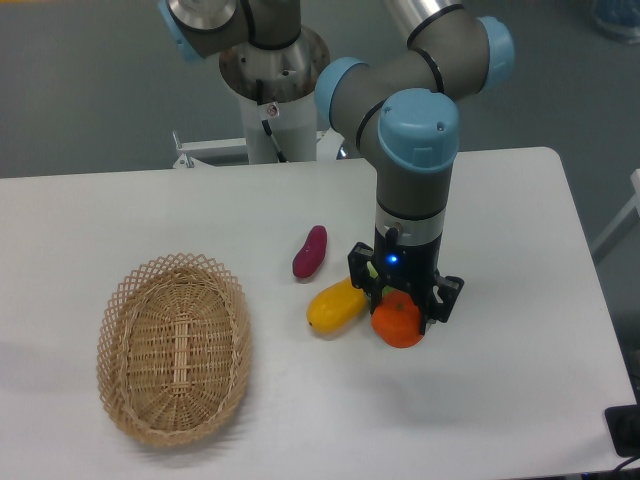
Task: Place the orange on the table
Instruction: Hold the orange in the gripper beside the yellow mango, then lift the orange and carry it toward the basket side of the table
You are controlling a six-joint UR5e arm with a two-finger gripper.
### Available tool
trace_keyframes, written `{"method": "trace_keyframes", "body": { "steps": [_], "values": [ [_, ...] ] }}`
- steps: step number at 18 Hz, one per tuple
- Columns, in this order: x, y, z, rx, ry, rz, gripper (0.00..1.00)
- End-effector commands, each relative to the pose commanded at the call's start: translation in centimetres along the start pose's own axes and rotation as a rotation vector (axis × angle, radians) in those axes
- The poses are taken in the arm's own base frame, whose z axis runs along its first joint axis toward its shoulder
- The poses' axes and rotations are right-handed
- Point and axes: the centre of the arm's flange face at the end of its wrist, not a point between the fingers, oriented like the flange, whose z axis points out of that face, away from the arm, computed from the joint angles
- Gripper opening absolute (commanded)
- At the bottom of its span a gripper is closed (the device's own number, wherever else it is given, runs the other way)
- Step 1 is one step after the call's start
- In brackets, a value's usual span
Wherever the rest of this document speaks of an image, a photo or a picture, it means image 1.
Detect orange fruit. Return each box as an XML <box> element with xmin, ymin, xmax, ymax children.
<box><xmin>371</xmin><ymin>290</ymin><xmax>423</xmax><ymax>349</ymax></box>

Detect black device at table edge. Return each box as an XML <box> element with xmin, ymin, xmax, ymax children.
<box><xmin>604</xmin><ymin>404</ymin><xmax>639</xmax><ymax>458</ymax></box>

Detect white frame at right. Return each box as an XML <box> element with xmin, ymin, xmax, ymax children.
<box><xmin>590</xmin><ymin>169</ymin><xmax>639</xmax><ymax>264</ymax></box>

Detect woven wicker basket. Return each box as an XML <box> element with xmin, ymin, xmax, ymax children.
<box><xmin>96</xmin><ymin>253</ymin><xmax>252</xmax><ymax>447</ymax></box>

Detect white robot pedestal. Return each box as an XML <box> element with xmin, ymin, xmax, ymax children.
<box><xmin>218</xmin><ymin>12</ymin><xmax>330</xmax><ymax>164</ymax></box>

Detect purple sweet potato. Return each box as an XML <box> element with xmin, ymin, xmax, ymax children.
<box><xmin>292</xmin><ymin>225</ymin><xmax>328</xmax><ymax>280</ymax></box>

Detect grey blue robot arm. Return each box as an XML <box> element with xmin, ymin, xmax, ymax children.
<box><xmin>158</xmin><ymin>1</ymin><xmax>515</xmax><ymax>331</ymax></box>

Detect blue object top right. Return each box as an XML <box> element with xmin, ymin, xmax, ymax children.
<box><xmin>591</xmin><ymin>0</ymin><xmax>639</xmax><ymax>44</ymax></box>

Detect yellow mango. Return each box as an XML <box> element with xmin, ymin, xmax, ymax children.
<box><xmin>306</xmin><ymin>278</ymin><xmax>367</xmax><ymax>335</ymax></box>

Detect black cable on pedestal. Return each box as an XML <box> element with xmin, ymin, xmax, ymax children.
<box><xmin>255</xmin><ymin>79</ymin><xmax>288</xmax><ymax>164</ymax></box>

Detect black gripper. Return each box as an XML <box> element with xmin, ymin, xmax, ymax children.
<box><xmin>347</xmin><ymin>231</ymin><xmax>464</xmax><ymax>335</ymax></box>

